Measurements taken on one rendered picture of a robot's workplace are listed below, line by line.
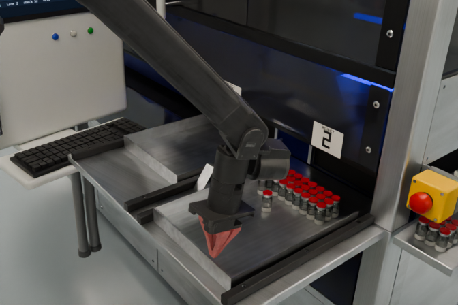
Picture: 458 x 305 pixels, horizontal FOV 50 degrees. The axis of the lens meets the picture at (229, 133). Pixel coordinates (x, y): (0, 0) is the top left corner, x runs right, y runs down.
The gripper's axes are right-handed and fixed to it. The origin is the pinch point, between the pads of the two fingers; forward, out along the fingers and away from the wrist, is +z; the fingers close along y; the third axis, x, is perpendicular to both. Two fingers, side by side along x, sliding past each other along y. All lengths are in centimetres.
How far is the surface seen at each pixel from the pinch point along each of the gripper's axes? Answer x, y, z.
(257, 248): 0.1, 11.8, 2.3
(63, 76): 89, 8, -7
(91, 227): 100, 29, 57
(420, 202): -19.0, 30.8, -13.9
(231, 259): 0.8, 5.7, 3.5
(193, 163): 35.3, 21.1, 0.5
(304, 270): -9.7, 14.6, 2.0
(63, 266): 121, 29, 89
